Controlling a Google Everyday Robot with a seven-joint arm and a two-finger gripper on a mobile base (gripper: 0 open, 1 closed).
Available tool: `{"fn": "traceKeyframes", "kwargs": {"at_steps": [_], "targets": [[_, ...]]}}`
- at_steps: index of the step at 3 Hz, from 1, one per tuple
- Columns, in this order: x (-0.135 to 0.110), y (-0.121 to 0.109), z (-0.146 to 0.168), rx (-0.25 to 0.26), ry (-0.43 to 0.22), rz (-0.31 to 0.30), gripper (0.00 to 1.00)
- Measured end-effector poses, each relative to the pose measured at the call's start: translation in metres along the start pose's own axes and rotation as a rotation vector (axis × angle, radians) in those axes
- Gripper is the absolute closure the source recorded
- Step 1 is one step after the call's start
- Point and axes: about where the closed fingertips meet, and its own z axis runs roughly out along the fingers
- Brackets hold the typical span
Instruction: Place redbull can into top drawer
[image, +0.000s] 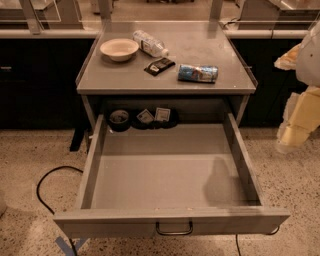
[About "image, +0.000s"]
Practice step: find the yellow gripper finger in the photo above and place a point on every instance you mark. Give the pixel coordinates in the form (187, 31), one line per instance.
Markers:
(301, 117)
(288, 60)

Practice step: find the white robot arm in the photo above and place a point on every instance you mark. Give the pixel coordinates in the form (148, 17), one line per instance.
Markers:
(308, 59)

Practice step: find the grey drawer cabinet table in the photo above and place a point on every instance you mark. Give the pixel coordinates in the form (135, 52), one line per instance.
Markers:
(106, 85)

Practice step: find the open grey top drawer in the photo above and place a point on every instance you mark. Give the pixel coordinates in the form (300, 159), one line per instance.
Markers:
(193, 172)

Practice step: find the black snack packet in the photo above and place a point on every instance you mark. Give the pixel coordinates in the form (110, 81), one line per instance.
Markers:
(159, 66)

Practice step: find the clear plastic water bottle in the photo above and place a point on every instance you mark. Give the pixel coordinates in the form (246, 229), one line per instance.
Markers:
(149, 44)

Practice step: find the black roll with white label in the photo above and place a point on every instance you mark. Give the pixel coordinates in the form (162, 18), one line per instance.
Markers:
(166, 118)

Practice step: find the white ceramic bowl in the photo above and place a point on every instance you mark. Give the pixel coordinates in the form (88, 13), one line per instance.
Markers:
(119, 50)

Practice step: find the black tape roll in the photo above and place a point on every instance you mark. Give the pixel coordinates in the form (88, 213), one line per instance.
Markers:
(119, 120)

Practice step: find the black drawer handle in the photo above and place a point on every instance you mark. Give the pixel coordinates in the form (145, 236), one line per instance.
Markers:
(170, 229)

